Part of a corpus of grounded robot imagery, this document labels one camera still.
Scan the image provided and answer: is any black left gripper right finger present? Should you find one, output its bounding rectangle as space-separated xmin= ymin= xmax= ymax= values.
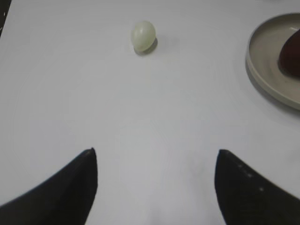
xmin=214 ymin=150 xmax=300 ymax=225

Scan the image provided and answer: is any beige ceramic plate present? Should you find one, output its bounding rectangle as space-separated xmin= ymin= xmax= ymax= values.
xmin=246 ymin=13 xmax=300 ymax=110

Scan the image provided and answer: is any pale green white onion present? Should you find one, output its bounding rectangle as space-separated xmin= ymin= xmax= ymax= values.
xmin=131 ymin=21 xmax=156 ymax=52

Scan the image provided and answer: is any red apple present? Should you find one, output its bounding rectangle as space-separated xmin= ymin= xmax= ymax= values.
xmin=278 ymin=30 xmax=300 ymax=78

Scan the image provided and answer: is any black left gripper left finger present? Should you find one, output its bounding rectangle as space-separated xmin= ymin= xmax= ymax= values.
xmin=0 ymin=148 xmax=98 ymax=225

